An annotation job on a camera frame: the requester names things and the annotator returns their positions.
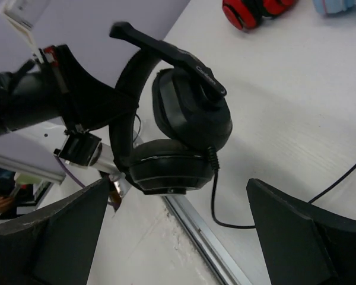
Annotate black headset with microphone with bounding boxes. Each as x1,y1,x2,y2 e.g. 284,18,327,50
109,21,233,195

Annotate thin black headset cable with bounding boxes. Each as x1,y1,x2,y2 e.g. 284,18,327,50
206,147,356,230

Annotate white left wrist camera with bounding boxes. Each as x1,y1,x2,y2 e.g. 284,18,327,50
0,0,50,63

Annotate red black headphones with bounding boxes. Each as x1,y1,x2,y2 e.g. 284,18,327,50
222,0,297,30

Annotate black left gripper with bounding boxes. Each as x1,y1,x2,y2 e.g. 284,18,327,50
0,45,136,132

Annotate blue pink cat-ear headphones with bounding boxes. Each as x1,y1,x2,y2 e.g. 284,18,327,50
312,0,356,17

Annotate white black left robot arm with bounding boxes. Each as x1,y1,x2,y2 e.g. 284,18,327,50
0,45,138,173

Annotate person in background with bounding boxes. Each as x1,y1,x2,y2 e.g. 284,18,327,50
0,168,16,214

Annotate aluminium table edge rail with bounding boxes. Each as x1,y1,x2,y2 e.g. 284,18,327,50
163,196,251,284

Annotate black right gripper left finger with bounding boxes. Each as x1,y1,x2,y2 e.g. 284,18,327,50
0,178,110,284

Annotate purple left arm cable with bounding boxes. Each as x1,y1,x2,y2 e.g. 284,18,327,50
55,156,122,211

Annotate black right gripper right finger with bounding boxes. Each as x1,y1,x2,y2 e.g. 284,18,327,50
246,179,356,284

